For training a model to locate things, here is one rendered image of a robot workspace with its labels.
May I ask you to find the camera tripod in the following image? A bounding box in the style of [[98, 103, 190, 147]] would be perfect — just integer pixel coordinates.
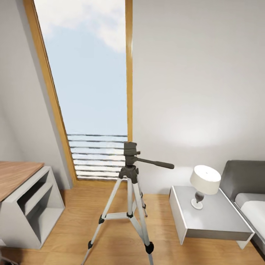
[[82, 142, 175, 265]]

